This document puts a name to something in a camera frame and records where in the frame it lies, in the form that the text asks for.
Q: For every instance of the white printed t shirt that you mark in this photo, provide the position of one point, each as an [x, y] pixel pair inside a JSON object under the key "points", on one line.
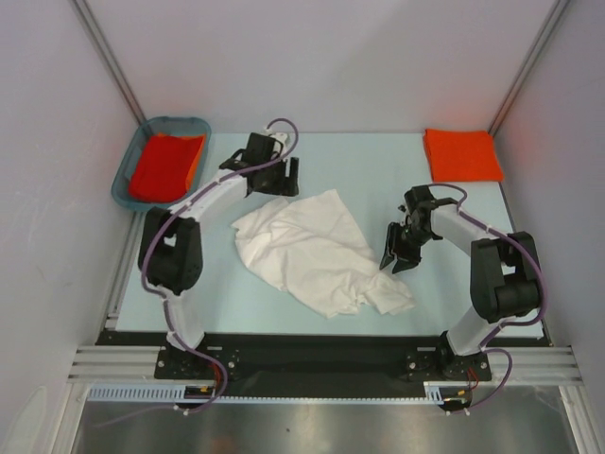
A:
{"points": [[313, 249]]}

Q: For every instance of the slotted grey cable duct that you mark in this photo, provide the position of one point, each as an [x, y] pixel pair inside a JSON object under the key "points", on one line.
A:
{"points": [[142, 391]]}

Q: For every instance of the teal plastic basket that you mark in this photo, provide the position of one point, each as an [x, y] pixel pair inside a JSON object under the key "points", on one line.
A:
{"points": [[179, 126]]}

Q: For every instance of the aluminium front rail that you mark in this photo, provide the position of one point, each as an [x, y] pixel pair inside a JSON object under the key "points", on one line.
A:
{"points": [[532, 366]]}

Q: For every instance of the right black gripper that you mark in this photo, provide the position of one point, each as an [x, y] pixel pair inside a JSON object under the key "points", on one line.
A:
{"points": [[406, 258]]}

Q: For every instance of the orange t shirt in basket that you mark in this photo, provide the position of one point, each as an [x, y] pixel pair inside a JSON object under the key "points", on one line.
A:
{"points": [[180, 159]]}

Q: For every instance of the folded orange t shirt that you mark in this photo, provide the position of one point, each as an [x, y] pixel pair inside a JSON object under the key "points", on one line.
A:
{"points": [[461, 156]]}

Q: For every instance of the aluminium corner post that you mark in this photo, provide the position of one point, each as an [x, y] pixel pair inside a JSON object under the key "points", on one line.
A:
{"points": [[539, 45], [104, 51]]}

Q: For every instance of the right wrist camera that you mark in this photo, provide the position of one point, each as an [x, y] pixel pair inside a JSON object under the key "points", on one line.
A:
{"points": [[403, 210]]}

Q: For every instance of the right aluminium corner post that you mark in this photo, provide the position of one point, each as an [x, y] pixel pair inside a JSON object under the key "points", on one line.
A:
{"points": [[539, 45]]}

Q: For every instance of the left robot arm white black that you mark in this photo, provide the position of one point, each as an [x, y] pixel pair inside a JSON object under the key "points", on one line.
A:
{"points": [[170, 256]]}

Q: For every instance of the left aluminium corner post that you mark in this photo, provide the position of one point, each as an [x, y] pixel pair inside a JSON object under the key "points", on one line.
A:
{"points": [[104, 51]]}

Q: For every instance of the red t shirt in basket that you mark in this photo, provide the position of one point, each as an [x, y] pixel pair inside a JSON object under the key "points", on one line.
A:
{"points": [[146, 183]]}

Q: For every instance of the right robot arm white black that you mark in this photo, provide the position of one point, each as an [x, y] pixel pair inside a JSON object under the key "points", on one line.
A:
{"points": [[506, 282]]}

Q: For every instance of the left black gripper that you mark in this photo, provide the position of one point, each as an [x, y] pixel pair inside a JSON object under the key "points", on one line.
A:
{"points": [[286, 186]]}

